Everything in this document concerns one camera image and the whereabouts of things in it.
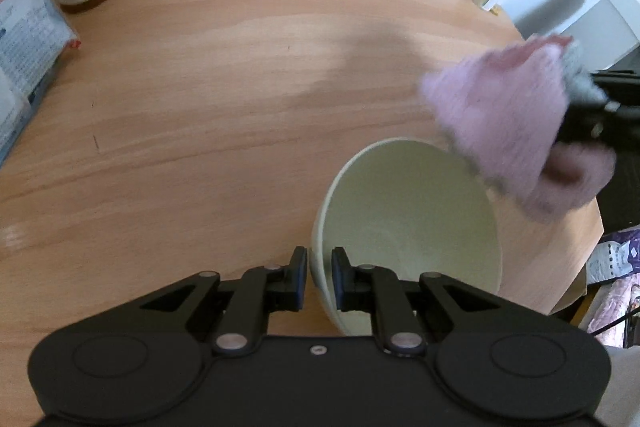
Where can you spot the white air appliance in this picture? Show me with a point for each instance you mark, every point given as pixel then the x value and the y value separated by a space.
pixel 608 31

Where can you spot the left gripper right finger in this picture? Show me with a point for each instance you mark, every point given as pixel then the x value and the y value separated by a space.
pixel 378 292

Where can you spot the pale green ceramic bowl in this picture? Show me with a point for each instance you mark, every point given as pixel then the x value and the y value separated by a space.
pixel 407 206

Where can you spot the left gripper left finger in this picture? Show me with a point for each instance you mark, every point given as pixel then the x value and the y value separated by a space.
pixel 246 304

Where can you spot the pink and grey cloth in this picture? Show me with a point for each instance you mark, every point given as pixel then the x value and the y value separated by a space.
pixel 502 112

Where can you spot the blue white snack pouch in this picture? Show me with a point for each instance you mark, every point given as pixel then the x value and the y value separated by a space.
pixel 34 35

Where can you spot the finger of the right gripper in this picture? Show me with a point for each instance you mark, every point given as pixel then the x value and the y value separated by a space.
pixel 622 86
pixel 611 124

